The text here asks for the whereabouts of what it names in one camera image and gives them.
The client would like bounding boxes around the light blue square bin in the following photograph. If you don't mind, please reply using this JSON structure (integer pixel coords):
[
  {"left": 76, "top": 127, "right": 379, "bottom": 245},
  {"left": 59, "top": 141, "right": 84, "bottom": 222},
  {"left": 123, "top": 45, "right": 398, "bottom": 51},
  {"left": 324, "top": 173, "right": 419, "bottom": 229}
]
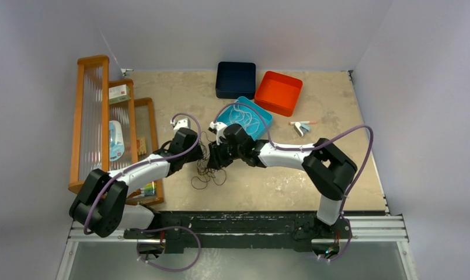
[{"left": 216, "top": 96, "right": 273, "bottom": 140}]

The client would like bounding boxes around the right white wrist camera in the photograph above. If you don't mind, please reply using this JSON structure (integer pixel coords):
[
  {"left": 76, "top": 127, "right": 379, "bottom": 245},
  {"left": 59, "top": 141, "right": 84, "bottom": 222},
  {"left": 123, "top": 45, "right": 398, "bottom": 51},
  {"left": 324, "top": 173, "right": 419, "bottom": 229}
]
[{"left": 208, "top": 122, "right": 228, "bottom": 145}]

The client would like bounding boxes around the white orange-tipped marker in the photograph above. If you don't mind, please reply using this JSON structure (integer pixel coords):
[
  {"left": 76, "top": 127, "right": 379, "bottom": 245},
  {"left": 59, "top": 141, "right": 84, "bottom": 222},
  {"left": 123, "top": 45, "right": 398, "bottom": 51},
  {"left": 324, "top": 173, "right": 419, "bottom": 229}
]
[{"left": 288, "top": 121, "right": 318, "bottom": 125}]

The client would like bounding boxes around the white blue small clip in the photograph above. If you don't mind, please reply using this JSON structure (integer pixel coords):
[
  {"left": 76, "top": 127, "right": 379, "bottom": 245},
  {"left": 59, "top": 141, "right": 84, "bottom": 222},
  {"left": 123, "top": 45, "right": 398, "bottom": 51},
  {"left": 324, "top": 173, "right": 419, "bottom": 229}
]
[{"left": 293, "top": 122, "right": 310, "bottom": 137}]

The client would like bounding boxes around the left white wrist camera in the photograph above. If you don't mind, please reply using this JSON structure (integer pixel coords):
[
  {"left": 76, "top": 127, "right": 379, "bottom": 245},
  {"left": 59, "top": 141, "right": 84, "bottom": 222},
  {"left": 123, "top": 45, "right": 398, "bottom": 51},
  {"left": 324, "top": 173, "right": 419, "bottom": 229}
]
[{"left": 170, "top": 118, "right": 191, "bottom": 133}]

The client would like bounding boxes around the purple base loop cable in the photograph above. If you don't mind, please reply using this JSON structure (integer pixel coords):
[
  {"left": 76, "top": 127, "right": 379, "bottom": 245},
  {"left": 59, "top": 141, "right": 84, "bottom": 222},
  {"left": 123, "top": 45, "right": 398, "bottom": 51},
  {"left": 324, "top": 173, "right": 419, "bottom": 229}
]
[{"left": 135, "top": 226, "right": 203, "bottom": 273}]

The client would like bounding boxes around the dark navy square bin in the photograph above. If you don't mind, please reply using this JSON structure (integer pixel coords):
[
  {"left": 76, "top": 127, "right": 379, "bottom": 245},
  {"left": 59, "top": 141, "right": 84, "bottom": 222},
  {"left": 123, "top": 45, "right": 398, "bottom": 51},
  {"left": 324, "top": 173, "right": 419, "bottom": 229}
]
[{"left": 215, "top": 61, "right": 256, "bottom": 100}]

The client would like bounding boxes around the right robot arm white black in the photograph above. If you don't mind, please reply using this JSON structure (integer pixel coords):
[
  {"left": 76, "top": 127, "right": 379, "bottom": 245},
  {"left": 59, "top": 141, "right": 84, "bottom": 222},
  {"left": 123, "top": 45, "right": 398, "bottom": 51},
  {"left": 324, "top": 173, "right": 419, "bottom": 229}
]
[{"left": 207, "top": 122, "right": 357, "bottom": 237}]

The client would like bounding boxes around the small wooden block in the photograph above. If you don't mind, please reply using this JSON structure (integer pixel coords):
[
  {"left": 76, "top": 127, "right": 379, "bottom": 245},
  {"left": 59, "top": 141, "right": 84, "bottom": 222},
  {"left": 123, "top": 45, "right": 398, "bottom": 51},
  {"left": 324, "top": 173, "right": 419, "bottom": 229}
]
[{"left": 137, "top": 137, "right": 147, "bottom": 156}]

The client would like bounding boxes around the orange square bin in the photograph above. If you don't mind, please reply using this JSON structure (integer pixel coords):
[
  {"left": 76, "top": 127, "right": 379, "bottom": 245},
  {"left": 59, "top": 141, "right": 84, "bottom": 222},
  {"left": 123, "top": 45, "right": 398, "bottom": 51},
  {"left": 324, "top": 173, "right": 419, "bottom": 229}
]
[{"left": 255, "top": 71, "right": 303, "bottom": 117}]

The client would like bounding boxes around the wooden tiered shelf rack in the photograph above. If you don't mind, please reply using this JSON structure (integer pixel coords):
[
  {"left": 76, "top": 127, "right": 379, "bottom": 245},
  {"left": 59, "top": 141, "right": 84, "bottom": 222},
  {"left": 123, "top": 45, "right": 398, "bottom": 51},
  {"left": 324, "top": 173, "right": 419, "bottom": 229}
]
[{"left": 68, "top": 55, "right": 158, "bottom": 194}]

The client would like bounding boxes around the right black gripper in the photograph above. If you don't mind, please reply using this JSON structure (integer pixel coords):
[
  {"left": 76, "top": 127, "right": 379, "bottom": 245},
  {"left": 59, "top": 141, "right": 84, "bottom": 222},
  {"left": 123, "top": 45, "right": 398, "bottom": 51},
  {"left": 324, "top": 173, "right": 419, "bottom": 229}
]
[{"left": 208, "top": 137, "right": 244, "bottom": 170}]

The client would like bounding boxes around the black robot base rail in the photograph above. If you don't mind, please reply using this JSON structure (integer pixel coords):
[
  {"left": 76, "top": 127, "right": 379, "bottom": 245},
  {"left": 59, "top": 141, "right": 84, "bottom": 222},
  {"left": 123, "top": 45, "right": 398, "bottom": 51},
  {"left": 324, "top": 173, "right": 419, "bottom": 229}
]
[{"left": 125, "top": 211, "right": 351, "bottom": 257}]

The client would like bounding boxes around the aluminium frame rail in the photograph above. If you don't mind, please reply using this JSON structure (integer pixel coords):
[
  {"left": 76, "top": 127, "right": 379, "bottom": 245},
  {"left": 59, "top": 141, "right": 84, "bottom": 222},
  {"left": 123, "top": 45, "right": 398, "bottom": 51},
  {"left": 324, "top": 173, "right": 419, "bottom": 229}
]
[{"left": 67, "top": 216, "right": 409, "bottom": 243}]

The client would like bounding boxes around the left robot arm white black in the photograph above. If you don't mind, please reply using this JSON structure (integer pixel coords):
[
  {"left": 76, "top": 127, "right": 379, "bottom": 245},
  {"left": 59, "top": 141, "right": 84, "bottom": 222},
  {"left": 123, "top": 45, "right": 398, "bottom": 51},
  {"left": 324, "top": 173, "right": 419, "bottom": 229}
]
[{"left": 69, "top": 128, "right": 203, "bottom": 239}]

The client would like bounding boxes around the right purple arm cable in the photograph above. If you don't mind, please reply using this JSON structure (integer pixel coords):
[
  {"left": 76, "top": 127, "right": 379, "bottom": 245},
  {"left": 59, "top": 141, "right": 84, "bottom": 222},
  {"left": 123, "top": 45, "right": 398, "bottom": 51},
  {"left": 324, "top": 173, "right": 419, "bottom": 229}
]
[{"left": 213, "top": 101, "right": 375, "bottom": 217}]

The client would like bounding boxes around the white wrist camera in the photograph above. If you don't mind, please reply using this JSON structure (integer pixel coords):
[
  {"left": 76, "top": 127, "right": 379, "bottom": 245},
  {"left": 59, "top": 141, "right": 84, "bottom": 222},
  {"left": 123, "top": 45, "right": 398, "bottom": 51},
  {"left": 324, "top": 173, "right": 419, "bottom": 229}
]
[
  {"left": 208, "top": 122, "right": 228, "bottom": 145},
  {"left": 170, "top": 118, "right": 191, "bottom": 133}
]

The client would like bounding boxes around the brown thin cable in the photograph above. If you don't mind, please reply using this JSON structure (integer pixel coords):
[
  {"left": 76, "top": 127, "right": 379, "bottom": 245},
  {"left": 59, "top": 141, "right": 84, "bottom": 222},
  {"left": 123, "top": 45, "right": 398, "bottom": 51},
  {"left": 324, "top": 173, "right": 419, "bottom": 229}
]
[{"left": 190, "top": 131, "right": 228, "bottom": 191}]

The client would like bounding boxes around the rainbow coloured marker pack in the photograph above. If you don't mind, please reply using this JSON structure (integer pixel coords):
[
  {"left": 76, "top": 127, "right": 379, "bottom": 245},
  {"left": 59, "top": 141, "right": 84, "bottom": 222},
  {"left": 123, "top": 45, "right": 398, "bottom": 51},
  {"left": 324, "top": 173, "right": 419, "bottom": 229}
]
[{"left": 140, "top": 182, "right": 156, "bottom": 197}]

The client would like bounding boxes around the white string cable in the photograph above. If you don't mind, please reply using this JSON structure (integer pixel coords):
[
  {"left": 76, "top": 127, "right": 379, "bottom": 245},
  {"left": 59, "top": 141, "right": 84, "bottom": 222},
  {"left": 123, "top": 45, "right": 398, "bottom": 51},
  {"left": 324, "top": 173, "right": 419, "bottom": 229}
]
[{"left": 227, "top": 103, "right": 263, "bottom": 134}]

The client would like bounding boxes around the white red small box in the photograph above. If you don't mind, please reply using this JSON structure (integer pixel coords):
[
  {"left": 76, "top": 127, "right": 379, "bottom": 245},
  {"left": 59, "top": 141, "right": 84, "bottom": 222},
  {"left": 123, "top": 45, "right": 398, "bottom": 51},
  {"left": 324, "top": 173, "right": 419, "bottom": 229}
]
[{"left": 108, "top": 85, "right": 130, "bottom": 104}]

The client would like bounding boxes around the blue packaged item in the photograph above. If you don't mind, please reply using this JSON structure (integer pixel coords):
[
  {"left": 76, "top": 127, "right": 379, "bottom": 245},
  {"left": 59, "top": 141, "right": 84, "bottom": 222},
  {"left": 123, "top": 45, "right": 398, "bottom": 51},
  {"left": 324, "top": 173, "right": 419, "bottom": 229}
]
[{"left": 109, "top": 120, "right": 125, "bottom": 162}]

